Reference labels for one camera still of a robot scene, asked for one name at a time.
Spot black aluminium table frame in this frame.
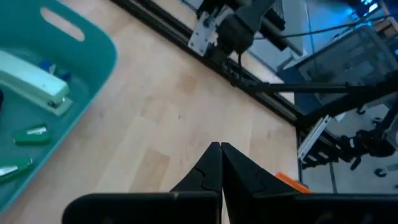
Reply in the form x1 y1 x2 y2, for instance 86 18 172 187
110 0 398 131

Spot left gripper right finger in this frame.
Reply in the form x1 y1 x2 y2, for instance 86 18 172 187
221 142 398 224

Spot teal plastic bin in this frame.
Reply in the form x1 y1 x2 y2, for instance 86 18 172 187
0 0 118 215

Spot black chair base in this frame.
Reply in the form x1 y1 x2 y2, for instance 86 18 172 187
337 102 398 180

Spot orange mesh basket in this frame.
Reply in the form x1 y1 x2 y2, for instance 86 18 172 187
275 171 312 194

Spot silver mounting bracket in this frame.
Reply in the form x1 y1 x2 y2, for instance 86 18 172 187
188 11 218 57
297 114 332 162

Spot pale mint stapler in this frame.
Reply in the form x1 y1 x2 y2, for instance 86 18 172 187
0 49 74 118

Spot grey cart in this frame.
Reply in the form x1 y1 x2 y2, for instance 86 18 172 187
276 24 398 116

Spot thin black cable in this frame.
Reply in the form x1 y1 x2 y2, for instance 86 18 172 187
253 14 398 40

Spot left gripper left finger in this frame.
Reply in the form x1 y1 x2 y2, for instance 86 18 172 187
62 141 223 224

